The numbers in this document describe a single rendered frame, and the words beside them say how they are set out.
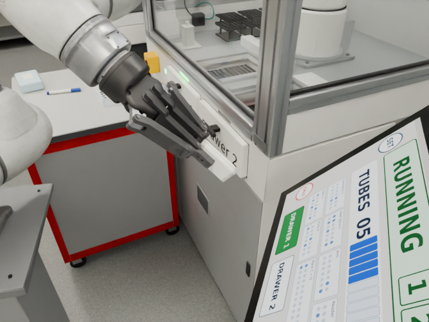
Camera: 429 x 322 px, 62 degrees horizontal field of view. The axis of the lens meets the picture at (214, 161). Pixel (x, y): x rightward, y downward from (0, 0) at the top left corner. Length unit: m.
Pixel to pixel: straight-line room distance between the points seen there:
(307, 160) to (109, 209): 0.99
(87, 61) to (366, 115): 0.72
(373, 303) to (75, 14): 0.49
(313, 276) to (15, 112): 0.79
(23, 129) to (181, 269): 1.07
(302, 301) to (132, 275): 1.40
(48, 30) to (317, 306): 0.48
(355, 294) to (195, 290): 1.35
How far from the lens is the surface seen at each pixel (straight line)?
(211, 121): 1.08
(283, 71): 0.76
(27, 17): 0.55
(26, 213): 1.06
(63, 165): 1.48
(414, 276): 0.40
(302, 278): 0.51
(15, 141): 1.00
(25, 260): 0.94
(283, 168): 0.91
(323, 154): 0.98
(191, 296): 1.72
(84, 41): 0.52
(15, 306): 1.09
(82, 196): 1.58
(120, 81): 0.52
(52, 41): 0.54
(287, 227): 0.62
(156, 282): 1.77
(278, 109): 0.79
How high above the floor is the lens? 1.45
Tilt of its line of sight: 37 degrees down
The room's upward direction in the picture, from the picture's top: straight up
